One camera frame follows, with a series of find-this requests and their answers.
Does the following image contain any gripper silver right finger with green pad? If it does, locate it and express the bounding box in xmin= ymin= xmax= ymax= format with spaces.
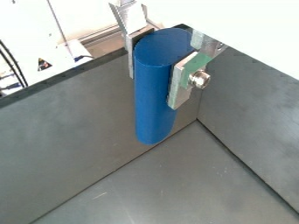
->
xmin=166 ymin=30 xmax=228 ymax=109

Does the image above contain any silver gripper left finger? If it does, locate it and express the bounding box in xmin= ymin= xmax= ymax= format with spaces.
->
xmin=108 ymin=0 xmax=154 ymax=78

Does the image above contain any white machine with warning sticker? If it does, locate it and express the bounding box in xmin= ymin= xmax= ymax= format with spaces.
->
xmin=0 ymin=0 xmax=93 ymax=98

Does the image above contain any blue oval peg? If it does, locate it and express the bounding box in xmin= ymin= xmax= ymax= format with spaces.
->
xmin=133 ymin=28 xmax=192 ymax=144

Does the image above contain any black cable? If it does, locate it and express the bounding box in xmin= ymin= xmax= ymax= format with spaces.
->
xmin=0 ymin=40 xmax=29 ymax=88

